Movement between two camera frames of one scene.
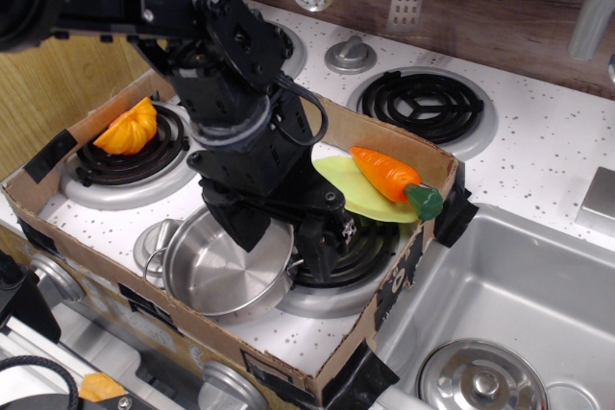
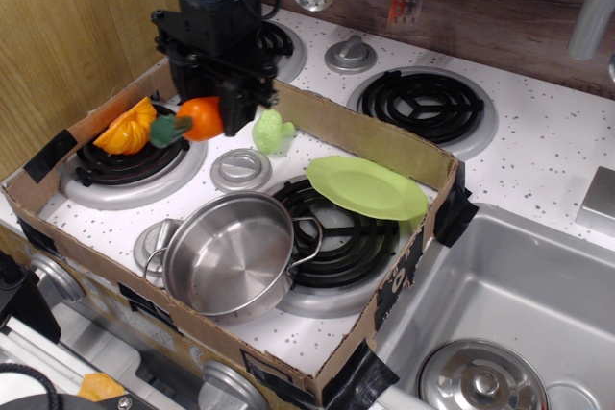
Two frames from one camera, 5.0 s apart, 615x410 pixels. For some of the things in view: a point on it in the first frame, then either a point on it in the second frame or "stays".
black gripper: [256, 150] to [215, 44]
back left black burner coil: [294, 63] stays
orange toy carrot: [399, 182] to [199, 118]
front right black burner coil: [366, 253] stays
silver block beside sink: [598, 210] stays
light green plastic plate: [358, 196] stays
